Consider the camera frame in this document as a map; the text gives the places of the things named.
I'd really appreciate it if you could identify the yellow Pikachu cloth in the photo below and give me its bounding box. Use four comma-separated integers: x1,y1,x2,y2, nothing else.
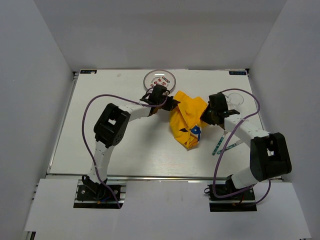
169,91,208,150

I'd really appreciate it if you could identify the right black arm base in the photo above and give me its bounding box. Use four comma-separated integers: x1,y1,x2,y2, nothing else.
204,184,257,213

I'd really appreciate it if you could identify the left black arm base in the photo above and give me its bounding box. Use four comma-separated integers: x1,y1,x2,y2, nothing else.
73,180,127,210

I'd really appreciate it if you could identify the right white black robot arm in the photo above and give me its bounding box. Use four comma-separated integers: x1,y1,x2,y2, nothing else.
200,92,292,200

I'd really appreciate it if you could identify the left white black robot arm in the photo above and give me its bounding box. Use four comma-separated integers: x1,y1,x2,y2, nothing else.
81,85,179,200

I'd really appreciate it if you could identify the round patterned plate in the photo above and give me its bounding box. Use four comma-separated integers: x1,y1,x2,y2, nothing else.
143,69,177,91

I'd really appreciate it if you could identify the clear drinking glass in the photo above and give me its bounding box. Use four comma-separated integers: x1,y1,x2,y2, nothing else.
224,92,244,112

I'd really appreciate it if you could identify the right blue table label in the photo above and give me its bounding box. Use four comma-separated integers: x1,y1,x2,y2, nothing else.
229,71,247,76

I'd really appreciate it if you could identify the blue table label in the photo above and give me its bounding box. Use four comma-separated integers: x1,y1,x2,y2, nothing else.
229,71,247,76
79,69,97,75

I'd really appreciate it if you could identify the left blue table label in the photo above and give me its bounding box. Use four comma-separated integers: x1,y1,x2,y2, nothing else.
79,69,97,75

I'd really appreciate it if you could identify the fork with teal handle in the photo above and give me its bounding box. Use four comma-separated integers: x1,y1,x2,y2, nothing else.
212,130,229,156

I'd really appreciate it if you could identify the knife with teal handle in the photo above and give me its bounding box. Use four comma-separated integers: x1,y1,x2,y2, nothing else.
216,140,243,155

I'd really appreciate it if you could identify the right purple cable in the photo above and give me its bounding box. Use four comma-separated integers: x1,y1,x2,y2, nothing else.
212,88,272,205

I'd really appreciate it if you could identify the purple cable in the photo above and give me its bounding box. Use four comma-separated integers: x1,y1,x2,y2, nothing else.
82,87,168,209
212,88,272,205

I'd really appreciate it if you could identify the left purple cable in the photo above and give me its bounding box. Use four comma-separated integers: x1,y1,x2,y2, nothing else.
82,87,168,209

